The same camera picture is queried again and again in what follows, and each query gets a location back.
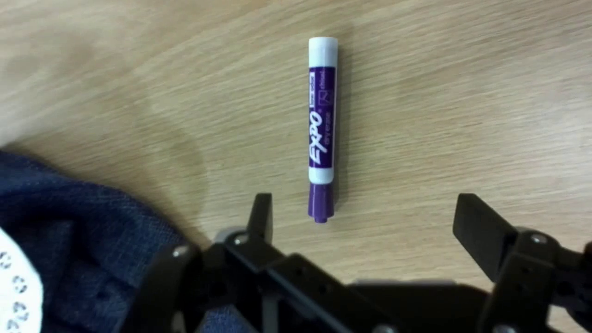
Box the purple Expo marker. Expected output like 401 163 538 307
305 35 342 225

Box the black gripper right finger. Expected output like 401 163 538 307
451 190 592 333

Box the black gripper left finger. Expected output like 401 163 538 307
126 190 348 333

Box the white lace cloth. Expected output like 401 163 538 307
0 225 46 333

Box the navy blue cloth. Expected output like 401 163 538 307
0 146 248 333

